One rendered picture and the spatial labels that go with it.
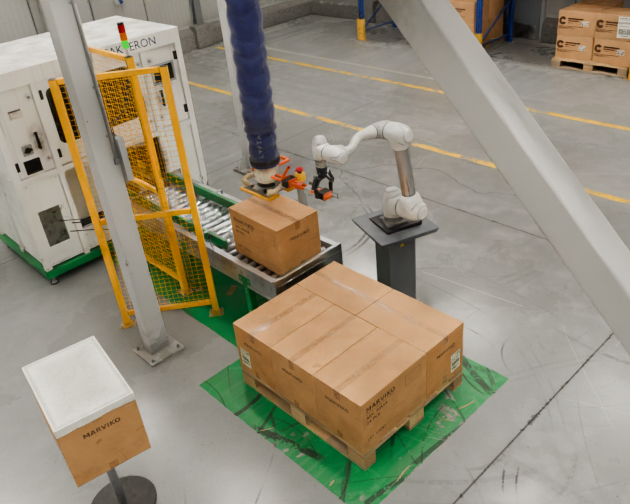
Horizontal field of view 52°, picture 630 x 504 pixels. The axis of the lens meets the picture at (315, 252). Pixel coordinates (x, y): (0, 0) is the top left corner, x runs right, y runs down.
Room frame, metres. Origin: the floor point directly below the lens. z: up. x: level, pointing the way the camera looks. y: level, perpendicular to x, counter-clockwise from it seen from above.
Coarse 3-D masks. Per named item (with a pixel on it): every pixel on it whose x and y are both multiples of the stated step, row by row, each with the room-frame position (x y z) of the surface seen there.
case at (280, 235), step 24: (240, 216) 4.36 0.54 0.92; (264, 216) 4.27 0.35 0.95; (288, 216) 4.23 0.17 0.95; (312, 216) 4.23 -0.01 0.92; (240, 240) 4.41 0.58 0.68; (264, 240) 4.15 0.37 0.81; (288, 240) 4.08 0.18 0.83; (312, 240) 4.22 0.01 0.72; (264, 264) 4.19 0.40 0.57; (288, 264) 4.06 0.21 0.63
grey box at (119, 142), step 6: (120, 138) 4.01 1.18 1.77; (120, 144) 4.00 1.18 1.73; (120, 150) 3.99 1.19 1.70; (126, 150) 4.02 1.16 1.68; (120, 156) 4.01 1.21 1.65; (126, 156) 4.01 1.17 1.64; (126, 162) 4.00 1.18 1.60; (126, 168) 4.00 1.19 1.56; (126, 174) 3.99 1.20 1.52; (132, 174) 4.02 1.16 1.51; (126, 180) 4.01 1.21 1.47
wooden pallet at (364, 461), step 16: (256, 384) 3.43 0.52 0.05; (448, 384) 3.17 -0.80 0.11; (272, 400) 3.29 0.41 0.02; (288, 400) 3.14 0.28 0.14; (304, 416) 3.03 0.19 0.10; (416, 416) 2.94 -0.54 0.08; (320, 432) 2.95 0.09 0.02; (336, 448) 2.81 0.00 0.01; (352, 448) 2.69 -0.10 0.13; (368, 464) 2.64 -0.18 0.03
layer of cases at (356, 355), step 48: (336, 288) 3.81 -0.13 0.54; (384, 288) 3.74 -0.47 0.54; (240, 336) 3.48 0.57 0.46; (288, 336) 3.32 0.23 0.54; (336, 336) 3.27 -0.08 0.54; (384, 336) 3.21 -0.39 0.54; (432, 336) 3.16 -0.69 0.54; (288, 384) 3.12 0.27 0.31; (336, 384) 2.82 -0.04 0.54; (384, 384) 2.78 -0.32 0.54; (432, 384) 3.05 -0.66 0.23; (336, 432) 2.80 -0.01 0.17; (384, 432) 2.75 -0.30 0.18
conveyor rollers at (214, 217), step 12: (180, 192) 5.73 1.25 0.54; (180, 204) 5.44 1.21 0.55; (204, 204) 5.39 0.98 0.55; (216, 204) 5.36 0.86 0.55; (204, 216) 5.16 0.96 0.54; (216, 216) 5.13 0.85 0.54; (228, 216) 5.11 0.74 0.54; (216, 228) 4.91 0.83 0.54; (228, 228) 4.88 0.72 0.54; (228, 240) 4.67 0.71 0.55; (228, 252) 4.54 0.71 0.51; (252, 264) 4.25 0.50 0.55; (276, 276) 4.05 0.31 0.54
